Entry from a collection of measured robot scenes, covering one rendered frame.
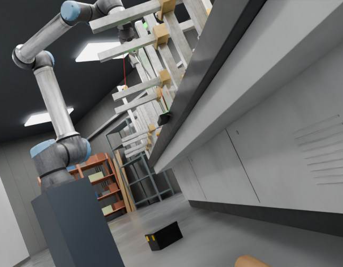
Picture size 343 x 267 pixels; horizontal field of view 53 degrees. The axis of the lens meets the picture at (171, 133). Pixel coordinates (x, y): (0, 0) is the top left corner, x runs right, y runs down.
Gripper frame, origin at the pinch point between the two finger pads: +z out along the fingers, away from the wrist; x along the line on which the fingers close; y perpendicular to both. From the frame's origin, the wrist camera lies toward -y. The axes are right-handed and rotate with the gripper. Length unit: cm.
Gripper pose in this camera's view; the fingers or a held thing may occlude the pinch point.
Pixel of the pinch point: (135, 54)
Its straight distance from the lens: 170.6
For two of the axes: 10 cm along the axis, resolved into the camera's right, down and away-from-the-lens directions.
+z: 4.0, 9.1, -1.2
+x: -9.1, 3.8, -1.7
